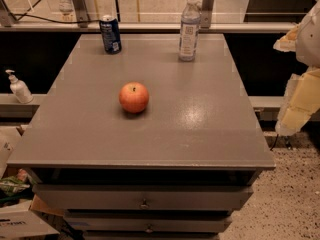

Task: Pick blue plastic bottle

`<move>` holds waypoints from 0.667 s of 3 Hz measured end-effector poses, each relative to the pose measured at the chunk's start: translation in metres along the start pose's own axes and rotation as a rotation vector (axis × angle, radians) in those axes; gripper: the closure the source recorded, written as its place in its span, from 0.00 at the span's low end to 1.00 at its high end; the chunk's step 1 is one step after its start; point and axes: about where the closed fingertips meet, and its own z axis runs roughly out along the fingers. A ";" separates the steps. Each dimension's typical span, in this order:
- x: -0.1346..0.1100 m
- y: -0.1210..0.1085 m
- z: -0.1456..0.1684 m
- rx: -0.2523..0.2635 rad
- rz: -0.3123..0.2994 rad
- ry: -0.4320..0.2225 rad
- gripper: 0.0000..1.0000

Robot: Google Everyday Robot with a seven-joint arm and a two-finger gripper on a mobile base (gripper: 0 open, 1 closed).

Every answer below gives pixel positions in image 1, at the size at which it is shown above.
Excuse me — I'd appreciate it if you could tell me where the white cardboard box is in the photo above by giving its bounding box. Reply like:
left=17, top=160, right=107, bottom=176
left=0, top=200, right=58, bottom=240

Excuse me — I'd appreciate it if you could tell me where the blue soda can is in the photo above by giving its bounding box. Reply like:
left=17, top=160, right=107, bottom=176
left=99, top=15, right=122, bottom=54

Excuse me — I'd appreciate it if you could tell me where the black cable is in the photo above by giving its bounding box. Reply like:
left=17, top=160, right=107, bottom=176
left=9, top=0, right=101, bottom=25

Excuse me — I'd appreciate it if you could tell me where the grey metal railing frame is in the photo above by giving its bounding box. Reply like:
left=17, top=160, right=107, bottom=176
left=0, top=0, right=320, bottom=35

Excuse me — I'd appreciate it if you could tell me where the grey drawer cabinet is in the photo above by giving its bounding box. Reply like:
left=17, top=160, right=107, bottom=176
left=9, top=34, right=274, bottom=240

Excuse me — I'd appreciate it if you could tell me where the clear blue plastic water bottle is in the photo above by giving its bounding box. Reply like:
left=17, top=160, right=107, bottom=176
left=179, top=0, right=201, bottom=61

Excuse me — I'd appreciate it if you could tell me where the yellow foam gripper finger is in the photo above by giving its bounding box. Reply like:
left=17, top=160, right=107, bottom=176
left=275, top=68, right=320, bottom=136
left=273, top=25, right=299, bottom=52

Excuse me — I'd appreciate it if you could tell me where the white pump dispenser bottle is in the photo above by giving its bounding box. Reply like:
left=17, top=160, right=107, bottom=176
left=6, top=69, right=33, bottom=104

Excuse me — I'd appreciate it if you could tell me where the red apple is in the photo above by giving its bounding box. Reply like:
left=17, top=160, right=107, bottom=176
left=119, top=82, right=149, bottom=113

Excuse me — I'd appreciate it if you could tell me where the green snack bag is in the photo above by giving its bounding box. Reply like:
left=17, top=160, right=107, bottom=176
left=0, top=176, right=30, bottom=196

